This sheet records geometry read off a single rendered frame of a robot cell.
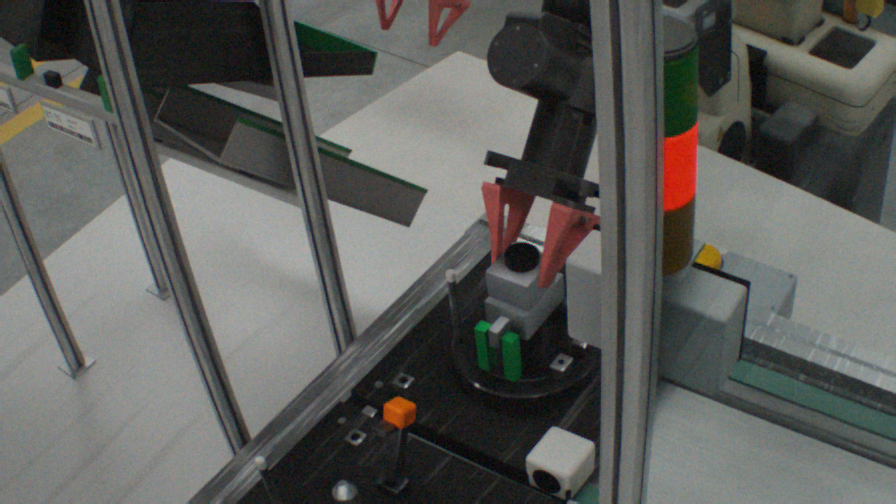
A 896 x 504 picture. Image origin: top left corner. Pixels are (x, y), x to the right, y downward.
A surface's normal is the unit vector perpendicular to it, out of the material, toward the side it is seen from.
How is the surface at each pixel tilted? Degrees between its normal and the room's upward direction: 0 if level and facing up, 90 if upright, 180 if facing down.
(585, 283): 90
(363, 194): 90
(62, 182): 0
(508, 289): 91
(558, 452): 0
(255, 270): 0
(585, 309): 90
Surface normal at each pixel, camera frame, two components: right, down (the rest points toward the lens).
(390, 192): 0.69, 0.40
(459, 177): -0.11, -0.77
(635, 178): -0.58, 0.56
